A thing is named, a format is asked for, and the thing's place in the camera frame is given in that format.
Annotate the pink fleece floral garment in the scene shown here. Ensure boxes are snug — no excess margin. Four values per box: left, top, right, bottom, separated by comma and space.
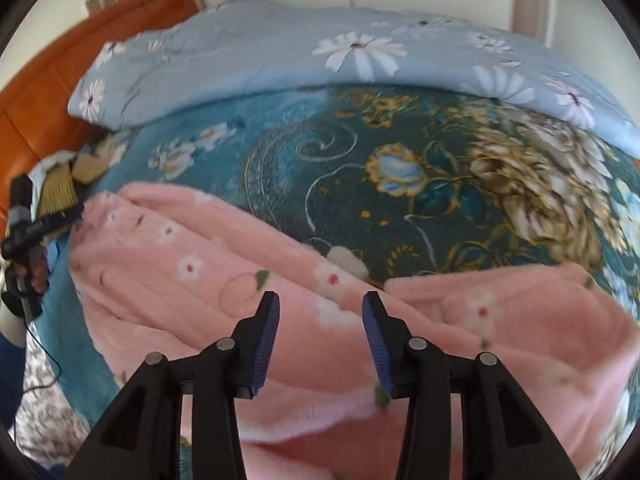
68, 182, 639, 479

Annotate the blue sleeve forearm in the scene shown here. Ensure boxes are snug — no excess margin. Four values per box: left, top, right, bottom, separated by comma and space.
0, 304, 26, 429

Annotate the person's left hand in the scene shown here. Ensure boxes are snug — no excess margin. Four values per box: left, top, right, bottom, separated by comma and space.
14, 245, 49, 296

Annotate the mustard yellow garment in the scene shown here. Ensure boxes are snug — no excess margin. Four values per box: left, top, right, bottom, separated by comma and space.
36, 153, 111, 218

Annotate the white folded garment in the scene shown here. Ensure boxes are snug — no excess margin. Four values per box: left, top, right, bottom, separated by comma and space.
28, 151, 77, 218

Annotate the orange wooden headboard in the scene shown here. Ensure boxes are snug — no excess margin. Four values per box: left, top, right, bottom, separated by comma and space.
0, 0, 198, 224

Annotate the teal floral bed blanket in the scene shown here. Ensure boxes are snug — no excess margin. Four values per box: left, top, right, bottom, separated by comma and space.
44, 84, 640, 430

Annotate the light blue daisy quilt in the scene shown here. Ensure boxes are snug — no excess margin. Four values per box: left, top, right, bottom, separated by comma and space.
67, 0, 639, 155

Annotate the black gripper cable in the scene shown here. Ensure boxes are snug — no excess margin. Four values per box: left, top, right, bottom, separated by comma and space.
8, 318, 64, 441

